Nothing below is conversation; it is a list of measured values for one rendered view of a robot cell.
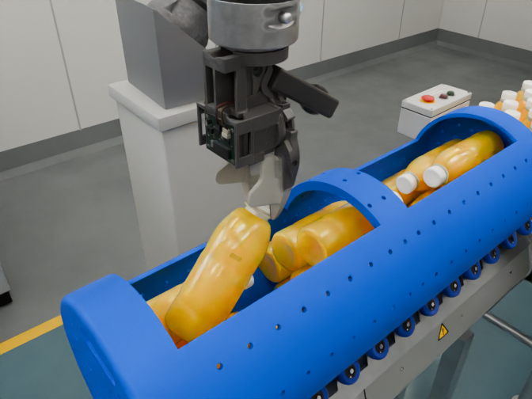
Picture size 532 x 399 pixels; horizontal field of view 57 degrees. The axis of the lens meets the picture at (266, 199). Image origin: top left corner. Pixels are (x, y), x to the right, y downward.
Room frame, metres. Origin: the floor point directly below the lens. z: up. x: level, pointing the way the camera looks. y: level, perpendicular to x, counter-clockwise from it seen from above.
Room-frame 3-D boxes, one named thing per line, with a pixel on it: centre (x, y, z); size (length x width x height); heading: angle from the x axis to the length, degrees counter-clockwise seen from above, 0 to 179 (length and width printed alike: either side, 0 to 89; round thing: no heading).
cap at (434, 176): (0.78, -0.32, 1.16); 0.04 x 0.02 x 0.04; 40
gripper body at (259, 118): (0.49, 0.02, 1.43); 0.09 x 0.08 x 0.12; 130
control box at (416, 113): (1.32, -0.49, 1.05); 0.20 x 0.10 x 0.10; 130
